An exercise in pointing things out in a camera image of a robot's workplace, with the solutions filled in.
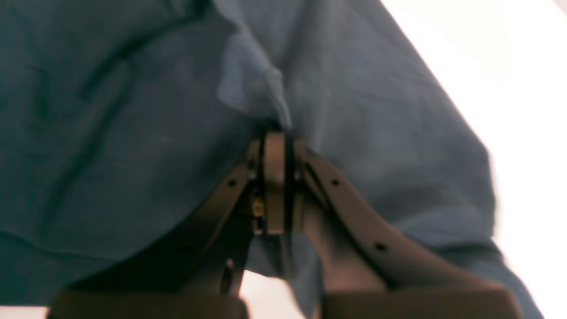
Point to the right gripper black image-right left finger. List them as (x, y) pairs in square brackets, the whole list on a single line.
[(194, 271)]

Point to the right gripper black image-right right finger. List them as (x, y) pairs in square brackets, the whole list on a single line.
[(372, 271)]

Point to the dark teal T-shirt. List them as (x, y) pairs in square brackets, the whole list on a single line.
[(118, 117)]

